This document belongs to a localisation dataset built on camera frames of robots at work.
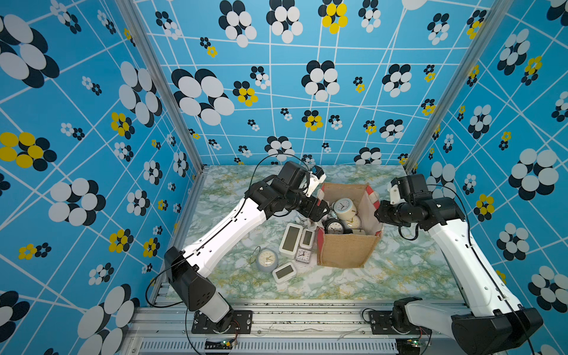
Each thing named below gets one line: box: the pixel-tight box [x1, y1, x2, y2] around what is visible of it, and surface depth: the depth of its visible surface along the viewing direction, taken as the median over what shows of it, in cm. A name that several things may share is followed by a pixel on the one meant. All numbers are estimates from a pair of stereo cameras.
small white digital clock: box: [299, 227, 316, 250], surface depth 93 cm
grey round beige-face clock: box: [345, 214, 362, 233], surface depth 93 cm
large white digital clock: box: [278, 222, 304, 259], surface depth 91 cm
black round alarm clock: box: [323, 218, 347, 235], surface depth 88 cm
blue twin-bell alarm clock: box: [331, 197, 358, 220], surface depth 91 cm
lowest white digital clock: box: [272, 261, 297, 284], surface depth 84 cm
